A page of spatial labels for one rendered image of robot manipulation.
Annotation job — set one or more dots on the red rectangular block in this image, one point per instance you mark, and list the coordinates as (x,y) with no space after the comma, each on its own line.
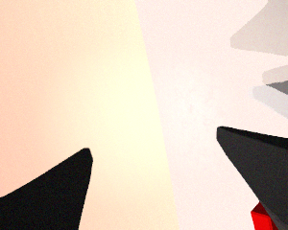
(261,219)

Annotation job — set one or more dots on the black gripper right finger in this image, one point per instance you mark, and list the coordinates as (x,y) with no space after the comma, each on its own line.
(262,161)

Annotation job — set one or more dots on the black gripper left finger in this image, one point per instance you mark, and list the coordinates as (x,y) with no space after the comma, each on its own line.
(52,201)

